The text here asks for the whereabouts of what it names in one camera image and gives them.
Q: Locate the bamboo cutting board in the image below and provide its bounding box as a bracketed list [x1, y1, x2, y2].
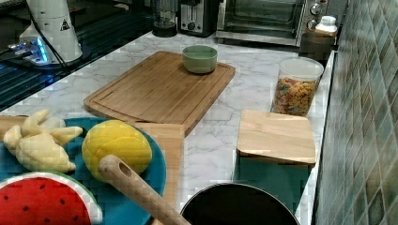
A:
[84, 51, 236, 134]

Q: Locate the wooden spoon handle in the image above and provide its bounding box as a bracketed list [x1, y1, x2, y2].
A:
[98, 155, 191, 225]

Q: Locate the teal canister with wooden lid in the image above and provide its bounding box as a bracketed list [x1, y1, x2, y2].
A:
[233, 110, 317, 212]

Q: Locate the toy watermelon slice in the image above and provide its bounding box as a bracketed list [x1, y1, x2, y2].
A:
[0, 172, 103, 225]

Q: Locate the silver toaster oven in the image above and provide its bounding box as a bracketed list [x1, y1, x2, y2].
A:
[216, 0, 329, 47]

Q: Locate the orange bottle white cap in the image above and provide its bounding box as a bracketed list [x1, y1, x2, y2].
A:
[315, 16, 338, 37]

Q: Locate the black utensil holder cup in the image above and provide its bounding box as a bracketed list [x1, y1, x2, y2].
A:
[181, 183, 299, 225]

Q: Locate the black toaster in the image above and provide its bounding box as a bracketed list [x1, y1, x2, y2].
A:
[177, 0, 220, 38]

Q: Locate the green ceramic bowl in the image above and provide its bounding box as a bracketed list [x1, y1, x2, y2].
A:
[182, 45, 218, 74]

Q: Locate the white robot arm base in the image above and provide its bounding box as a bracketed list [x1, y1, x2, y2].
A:
[8, 0, 83, 67]

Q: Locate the yellow toy lemon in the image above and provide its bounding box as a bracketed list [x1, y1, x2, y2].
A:
[82, 120, 152, 182]

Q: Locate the clear cereal jar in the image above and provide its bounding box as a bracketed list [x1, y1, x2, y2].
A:
[271, 57, 324, 116]

